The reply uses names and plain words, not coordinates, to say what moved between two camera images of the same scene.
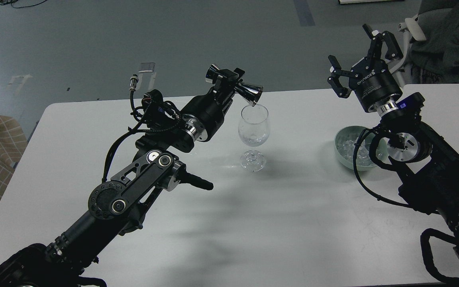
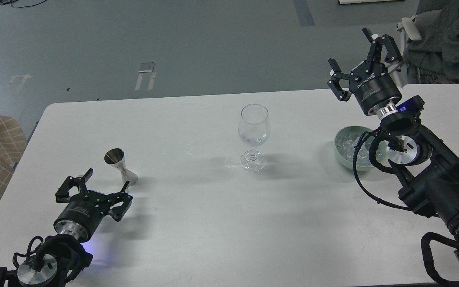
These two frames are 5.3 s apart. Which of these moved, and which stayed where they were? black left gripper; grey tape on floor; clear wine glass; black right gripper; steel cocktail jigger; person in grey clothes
Moved: black left gripper; steel cocktail jigger
Stayed: person in grey clothes; black right gripper; clear wine glass; grey tape on floor
